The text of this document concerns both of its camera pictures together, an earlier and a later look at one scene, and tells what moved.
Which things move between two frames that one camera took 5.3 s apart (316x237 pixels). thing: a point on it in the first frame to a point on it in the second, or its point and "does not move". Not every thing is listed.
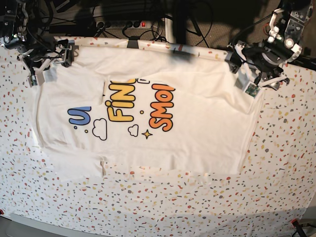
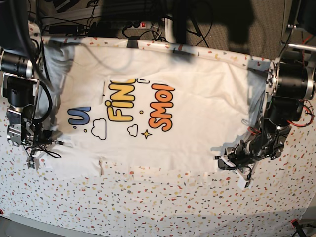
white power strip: [124, 24] does not move
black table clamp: [133, 42] does not move
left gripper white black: [36, 52] to [37, 146]
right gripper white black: [263, 64] to [241, 157]
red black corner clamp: [298, 228] does not move
